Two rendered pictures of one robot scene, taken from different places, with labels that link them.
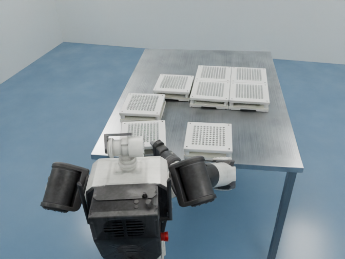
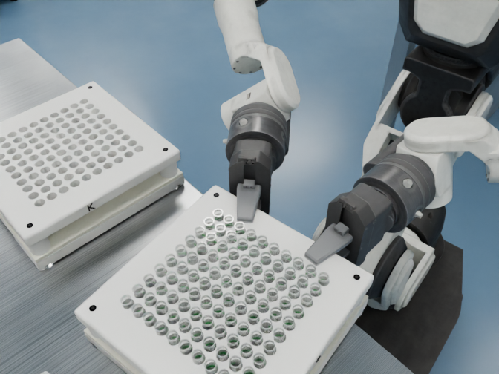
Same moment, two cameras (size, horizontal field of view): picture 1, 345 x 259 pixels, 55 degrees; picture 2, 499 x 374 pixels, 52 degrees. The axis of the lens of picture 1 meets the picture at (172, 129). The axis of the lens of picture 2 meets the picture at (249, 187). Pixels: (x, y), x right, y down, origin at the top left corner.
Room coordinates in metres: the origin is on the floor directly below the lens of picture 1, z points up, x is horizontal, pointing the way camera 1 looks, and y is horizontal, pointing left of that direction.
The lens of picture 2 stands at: (1.69, 0.38, 1.44)
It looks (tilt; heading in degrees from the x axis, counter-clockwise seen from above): 46 degrees down; 219
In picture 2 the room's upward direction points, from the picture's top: straight up
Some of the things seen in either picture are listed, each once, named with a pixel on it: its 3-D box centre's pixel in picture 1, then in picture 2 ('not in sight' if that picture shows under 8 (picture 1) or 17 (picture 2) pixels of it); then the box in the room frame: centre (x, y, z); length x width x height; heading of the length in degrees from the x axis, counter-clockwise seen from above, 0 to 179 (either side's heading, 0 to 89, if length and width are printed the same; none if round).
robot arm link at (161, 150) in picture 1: (164, 155); (252, 162); (1.27, 0.04, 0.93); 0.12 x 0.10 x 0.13; 33
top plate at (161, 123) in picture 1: (142, 134); (228, 297); (1.46, 0.16, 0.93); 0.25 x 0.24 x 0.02; 91
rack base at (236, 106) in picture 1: (248, 99); not in sight; (1.88, -0.50, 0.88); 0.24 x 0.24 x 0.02; 79
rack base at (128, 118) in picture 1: (144, 111); not in sight; (1.78, 0.18, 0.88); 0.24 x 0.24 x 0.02; 82
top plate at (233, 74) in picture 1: (248, 76); not in sight; (2.12, -0.55, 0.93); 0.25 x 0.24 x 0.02; 79
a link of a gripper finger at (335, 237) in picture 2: not in sight; (327, 243); (1.34, 0.21, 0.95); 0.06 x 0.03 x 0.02; 173
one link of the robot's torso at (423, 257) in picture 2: not in sight; (385, 263); (0.81, 0.15, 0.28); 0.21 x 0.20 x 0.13; 1
